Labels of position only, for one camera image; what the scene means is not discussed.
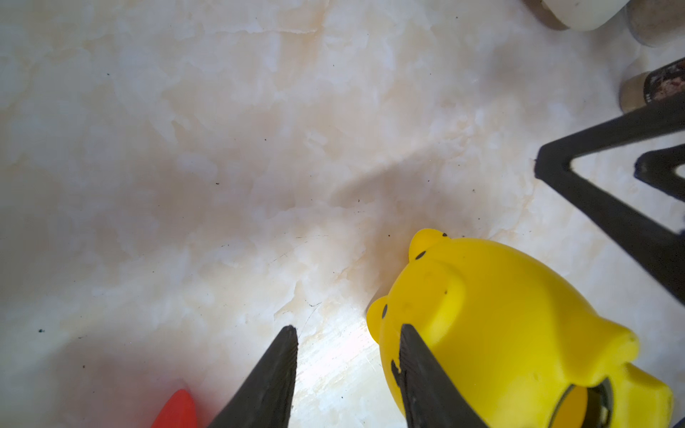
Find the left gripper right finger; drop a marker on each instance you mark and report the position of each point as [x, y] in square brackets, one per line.
[429, 397]

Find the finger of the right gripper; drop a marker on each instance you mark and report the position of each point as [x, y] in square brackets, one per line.
[658, 250]
[659, 170]

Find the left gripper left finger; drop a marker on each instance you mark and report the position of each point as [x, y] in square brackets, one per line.
[265, 398]

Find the red piggy bank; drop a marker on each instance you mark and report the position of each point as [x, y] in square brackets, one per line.
[178, 412]

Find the yellow piggy bank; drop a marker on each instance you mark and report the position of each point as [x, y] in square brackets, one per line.
[523, 347]

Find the glass spice jar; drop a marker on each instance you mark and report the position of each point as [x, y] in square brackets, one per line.
[652, 86]

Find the mint green toaster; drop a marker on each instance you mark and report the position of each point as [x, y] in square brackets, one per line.
[578, 15]

